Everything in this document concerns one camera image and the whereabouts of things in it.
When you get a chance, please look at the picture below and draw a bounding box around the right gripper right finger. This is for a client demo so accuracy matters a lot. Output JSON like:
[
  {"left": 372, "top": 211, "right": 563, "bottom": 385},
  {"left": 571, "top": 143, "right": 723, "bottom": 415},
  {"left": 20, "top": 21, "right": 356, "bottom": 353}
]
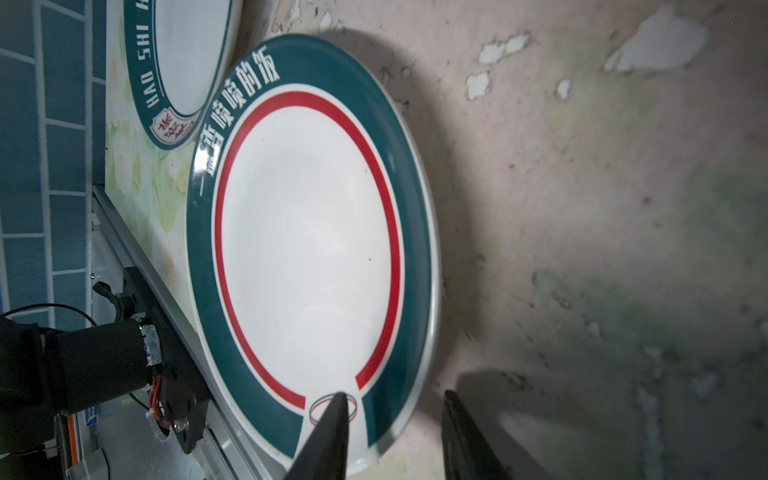
[{"left": 441, "top": 390, "right": 512, "bottom": 480}]

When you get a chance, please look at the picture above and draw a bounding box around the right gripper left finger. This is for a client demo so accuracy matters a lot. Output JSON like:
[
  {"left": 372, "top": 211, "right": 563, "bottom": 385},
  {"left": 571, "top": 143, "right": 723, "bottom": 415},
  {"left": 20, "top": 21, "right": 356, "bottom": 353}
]
[{"left": 284, "top": 392, "right": 349, "bottom": 480}]

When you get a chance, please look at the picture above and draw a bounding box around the green red rim plate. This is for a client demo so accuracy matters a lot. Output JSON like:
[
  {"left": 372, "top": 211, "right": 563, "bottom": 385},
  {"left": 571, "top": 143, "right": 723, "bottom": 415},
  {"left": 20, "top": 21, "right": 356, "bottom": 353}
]
[{"left": 186, "top": 35, "right": 440, "bottom": 475}]

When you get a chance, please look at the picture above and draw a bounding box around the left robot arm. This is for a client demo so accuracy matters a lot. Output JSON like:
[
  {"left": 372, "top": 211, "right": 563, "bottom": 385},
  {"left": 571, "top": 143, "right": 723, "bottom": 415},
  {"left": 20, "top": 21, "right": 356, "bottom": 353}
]
[{"left": 1, "top": 316, "right": 159, "bottom": 479}]

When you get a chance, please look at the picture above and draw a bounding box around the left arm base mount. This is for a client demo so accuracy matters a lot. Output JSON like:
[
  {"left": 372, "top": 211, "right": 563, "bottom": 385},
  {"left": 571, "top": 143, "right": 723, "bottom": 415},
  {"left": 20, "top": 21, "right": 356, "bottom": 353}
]
[{"left": 93, "top": 267, "right": 211, "bottom": 454}]

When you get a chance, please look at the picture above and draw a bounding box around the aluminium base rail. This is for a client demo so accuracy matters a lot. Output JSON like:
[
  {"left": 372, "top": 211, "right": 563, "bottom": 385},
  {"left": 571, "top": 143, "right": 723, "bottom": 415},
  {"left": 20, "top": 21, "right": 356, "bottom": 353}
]
[{"left": 57, "top": 186, "right": 282, "bottom": 479}]

